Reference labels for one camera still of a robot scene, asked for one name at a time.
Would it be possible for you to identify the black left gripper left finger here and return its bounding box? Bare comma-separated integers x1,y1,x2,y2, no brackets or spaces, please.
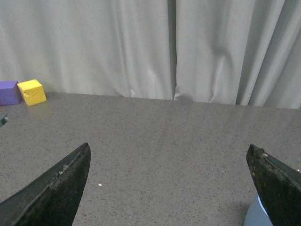
0,143,91,226

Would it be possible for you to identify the yellow foam cube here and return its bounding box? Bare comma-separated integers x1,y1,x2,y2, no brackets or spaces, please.
17,79,47,106

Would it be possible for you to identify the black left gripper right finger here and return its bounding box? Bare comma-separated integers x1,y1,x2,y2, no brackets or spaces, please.
246,144,301,226

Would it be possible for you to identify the grey-blue cup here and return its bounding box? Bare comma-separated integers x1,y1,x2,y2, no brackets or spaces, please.
243,195,273,226

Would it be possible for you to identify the dark green object at edge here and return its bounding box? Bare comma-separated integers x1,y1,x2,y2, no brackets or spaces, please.
0,113,8,127

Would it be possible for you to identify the white curtain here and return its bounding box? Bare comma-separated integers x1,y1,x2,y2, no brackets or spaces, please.
0,0,301,109

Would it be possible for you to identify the purple foam cube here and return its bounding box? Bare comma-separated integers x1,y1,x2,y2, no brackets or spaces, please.
0,81,22,105

